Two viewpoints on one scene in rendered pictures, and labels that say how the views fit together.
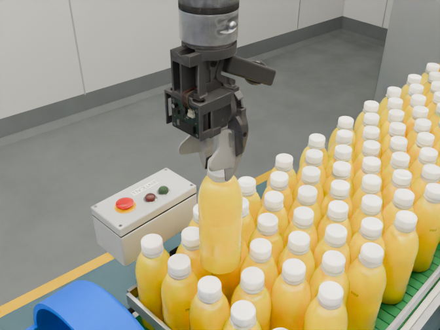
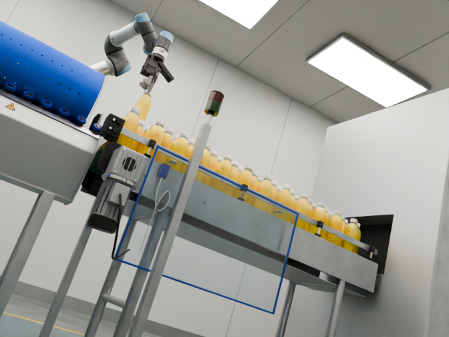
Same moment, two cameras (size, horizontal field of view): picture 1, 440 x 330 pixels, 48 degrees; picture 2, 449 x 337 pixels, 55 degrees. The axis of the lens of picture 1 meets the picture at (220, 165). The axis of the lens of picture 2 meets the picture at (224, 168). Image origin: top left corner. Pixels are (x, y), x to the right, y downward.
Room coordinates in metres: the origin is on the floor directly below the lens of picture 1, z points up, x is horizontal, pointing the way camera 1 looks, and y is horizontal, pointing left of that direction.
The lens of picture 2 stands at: (-1.10, -1.15, 0.35)
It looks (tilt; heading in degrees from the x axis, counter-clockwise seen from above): 19 degrees up; 20
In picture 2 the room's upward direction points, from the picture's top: 18 degrees clockwise
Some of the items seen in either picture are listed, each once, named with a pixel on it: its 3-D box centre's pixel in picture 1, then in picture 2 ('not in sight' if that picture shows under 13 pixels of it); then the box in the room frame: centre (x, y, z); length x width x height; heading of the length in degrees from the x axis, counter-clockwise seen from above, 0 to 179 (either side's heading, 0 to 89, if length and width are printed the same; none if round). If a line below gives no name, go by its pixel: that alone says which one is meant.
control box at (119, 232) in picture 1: (146, 213); not in sight; (0.81, 0.15, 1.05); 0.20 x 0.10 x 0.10; 136
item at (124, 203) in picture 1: (124, 203); not in sight; (0.77, 0.19, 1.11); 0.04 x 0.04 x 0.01
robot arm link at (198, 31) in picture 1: (210, 25); (159, 54); (0.60, 0.01, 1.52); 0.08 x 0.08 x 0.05
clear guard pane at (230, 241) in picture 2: not in sight; (218, 233); (0.72, -0.54, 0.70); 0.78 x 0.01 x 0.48; 136
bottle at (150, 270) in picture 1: (156, 284); not in sight; (0.66, 0.12, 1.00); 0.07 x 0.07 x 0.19
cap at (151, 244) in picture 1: (152, 246); not in sight; (0.66, 0.12, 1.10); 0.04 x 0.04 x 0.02
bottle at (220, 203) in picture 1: (220, 218); (141, 110); (0.62, 0.00, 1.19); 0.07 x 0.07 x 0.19
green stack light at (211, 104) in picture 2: not in sight; (212, 107); (0.48, -0.43, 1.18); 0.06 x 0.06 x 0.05
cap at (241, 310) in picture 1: (243, 315); not in sight; (0.50, -0.04, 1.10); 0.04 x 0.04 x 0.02
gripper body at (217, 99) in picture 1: (205, 86); (152, 67); (0.60, 0.02, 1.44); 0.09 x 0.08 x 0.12; 135
